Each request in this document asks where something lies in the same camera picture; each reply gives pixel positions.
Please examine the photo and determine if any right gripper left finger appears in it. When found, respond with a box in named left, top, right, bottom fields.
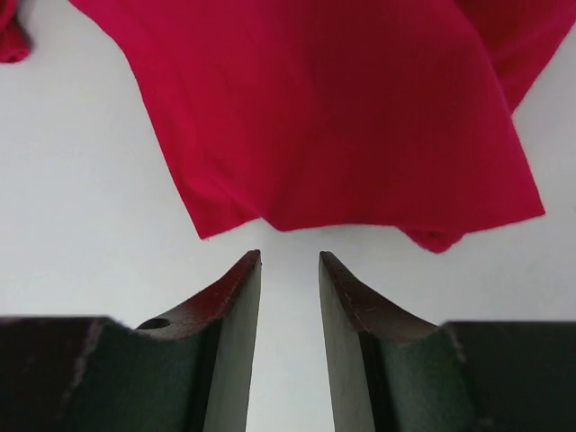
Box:
left=1, top=250, right=261, bottom=431

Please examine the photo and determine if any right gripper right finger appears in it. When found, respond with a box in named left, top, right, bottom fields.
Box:
left=319, top=252, right=575, bottom=431

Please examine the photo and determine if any red t shirt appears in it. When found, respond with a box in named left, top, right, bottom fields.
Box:
left=0, top=0, right=576, bottom=255

